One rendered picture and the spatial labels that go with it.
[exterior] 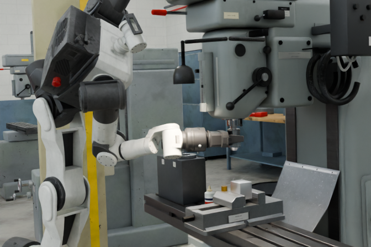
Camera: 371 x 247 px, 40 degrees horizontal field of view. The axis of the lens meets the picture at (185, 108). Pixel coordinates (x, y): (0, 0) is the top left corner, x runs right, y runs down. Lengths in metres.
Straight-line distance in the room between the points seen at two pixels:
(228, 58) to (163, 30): 10.07
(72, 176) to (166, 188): 0.42
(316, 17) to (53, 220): 1.28
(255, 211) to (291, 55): 0.58
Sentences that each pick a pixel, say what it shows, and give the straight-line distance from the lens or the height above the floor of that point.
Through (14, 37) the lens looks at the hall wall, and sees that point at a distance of 10.78.
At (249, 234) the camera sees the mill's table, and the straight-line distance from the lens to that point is 1.80.
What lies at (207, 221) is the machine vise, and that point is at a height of 0.98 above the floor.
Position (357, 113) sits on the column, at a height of 1.31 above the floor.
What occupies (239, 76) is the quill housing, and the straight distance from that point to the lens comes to 1.78.
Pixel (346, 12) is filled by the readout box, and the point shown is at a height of 1.65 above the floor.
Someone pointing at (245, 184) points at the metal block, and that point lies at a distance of 1.86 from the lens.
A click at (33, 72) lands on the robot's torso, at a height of 1.51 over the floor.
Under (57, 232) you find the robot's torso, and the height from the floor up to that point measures 0.86.
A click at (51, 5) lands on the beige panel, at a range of 3.43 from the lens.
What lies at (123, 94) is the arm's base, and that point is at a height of 1.41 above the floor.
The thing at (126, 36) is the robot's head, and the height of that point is 1.62.
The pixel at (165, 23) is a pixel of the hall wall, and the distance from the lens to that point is 11.86.
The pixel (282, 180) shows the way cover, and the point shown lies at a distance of 2.22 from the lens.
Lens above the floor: 1.45
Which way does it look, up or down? 3 degrees down
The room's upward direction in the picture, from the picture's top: 2 degrees counter-clockwise
